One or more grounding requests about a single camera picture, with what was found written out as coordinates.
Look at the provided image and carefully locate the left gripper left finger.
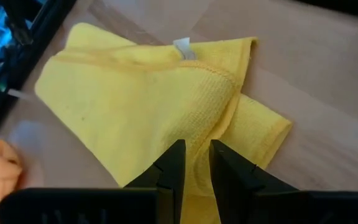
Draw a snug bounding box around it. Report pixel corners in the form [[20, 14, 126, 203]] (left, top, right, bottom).
[[0, 139, 186, 224]]

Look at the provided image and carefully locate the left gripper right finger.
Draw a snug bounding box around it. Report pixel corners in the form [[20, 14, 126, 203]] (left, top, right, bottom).
[[209, 139, 358, 224]]

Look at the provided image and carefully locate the yellow microfiber towel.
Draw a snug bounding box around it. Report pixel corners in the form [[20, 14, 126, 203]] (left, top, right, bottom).
[[34, 22, 293, 224]]

